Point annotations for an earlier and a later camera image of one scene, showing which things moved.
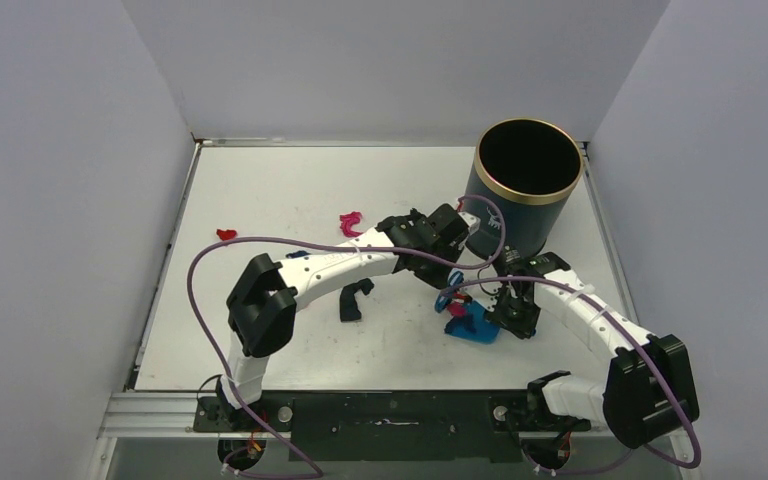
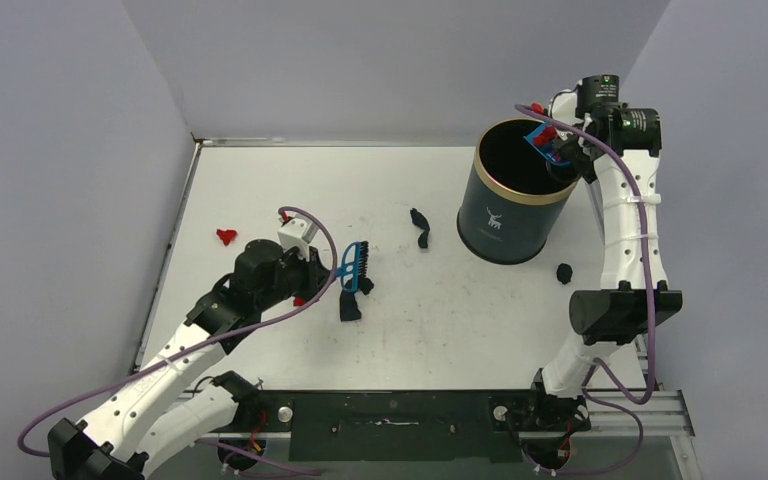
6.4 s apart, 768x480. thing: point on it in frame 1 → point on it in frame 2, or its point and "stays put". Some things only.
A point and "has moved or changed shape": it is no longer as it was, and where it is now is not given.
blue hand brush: x=444 y=299 has moved or changed shape
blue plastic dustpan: x=473 y=325 → x=549 y=151
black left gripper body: x=434 y=273 → x=298 y=278
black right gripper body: x=513 y=317 → x=563 y=153
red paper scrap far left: x=226 y=234 stays put
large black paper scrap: x=348 y=307 stays put
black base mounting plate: x=391 y=425 stays put
